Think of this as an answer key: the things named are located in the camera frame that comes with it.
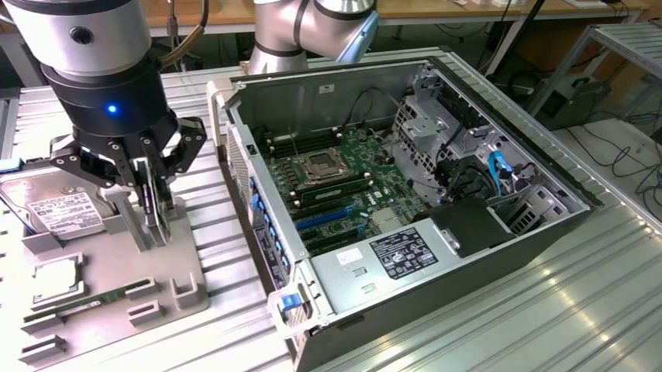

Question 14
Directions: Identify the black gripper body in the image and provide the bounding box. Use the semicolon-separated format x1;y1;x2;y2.
39;53;183;151

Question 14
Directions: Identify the black graphics card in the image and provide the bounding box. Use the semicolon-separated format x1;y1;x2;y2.
131;155;175;250

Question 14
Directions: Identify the silver hard disk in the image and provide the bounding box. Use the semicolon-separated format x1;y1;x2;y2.
0;170;118;242

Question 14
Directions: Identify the grey parts rack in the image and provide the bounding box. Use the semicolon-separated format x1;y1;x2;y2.
19;133;213;366

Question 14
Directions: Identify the silver CPU chip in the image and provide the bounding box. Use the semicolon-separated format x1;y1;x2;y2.
31;258;86;307

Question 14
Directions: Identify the green seated RAM stick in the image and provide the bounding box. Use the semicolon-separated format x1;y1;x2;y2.
293;174;376;207

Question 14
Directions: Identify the green loose RAM stick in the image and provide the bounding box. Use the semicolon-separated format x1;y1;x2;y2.
50;284;147;318

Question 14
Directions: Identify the green motherboard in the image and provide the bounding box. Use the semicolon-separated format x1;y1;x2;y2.
251;122;442;257

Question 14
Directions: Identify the silver chipset heat sink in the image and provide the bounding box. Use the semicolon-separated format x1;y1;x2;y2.
369;210;417;234

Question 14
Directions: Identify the silver metal disk bay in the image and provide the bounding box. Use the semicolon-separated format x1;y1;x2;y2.
392;95;470;184

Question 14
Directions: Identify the grey power supply unit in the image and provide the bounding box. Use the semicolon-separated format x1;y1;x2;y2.
309;219;462;315

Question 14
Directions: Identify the black plastic fan shroud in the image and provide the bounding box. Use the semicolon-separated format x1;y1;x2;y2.
430;198;514;260

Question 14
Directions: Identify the open black PC case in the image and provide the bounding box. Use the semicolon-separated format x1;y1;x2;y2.
205;53;608;372

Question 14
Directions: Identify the wooden desk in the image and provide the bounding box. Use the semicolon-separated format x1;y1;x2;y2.
131;0;662;38

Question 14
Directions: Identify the black box device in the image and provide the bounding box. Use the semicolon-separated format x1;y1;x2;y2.
536;74;613;131

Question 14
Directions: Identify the yellow corrugated hose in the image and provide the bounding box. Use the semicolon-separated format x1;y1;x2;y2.
159;0;214;73

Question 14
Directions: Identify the CPU socket with metal frame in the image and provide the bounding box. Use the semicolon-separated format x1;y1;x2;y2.
293;148;360;184

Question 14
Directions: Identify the black thin looped wire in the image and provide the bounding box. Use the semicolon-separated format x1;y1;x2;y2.
347;88;406;129

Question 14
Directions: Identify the light blue SATA wire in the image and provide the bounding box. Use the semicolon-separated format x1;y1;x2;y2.
485;150;513;199

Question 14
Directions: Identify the aluminium profile frame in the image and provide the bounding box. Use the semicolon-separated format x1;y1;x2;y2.
548;22;662;131

